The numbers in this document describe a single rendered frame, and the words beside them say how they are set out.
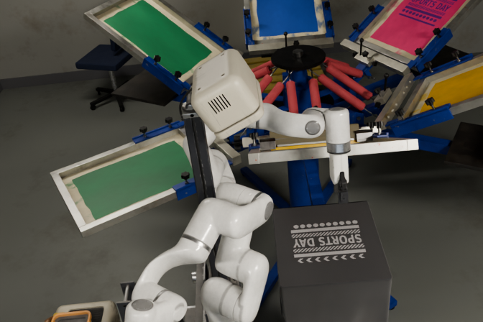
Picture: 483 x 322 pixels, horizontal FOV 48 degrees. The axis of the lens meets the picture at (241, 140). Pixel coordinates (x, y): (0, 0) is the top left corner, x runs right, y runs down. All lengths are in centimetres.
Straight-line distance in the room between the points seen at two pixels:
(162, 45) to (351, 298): 204
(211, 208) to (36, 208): 333
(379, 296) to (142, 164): 143
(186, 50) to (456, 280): 221
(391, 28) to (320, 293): 203
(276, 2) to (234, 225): 284
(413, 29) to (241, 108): 241
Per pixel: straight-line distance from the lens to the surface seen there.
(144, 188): 285
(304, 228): 248
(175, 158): 302
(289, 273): 229
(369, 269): 232
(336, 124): 169
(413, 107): 299
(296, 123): 164
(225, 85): 135
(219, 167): 188
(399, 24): 375
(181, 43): 367
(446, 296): 355
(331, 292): 229
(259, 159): 189
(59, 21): 633
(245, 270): 153
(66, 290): 385
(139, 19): 373
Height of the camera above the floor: 262
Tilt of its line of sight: 33 degrees down
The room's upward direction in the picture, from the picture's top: 7 degrees counter-clockwise
